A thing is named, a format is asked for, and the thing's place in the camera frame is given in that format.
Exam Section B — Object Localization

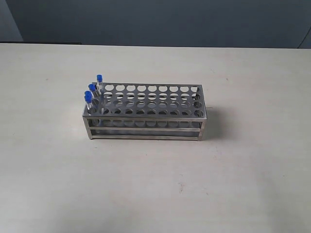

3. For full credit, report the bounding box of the stainless steel test tube rack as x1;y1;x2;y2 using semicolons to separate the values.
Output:
82;83;207;141

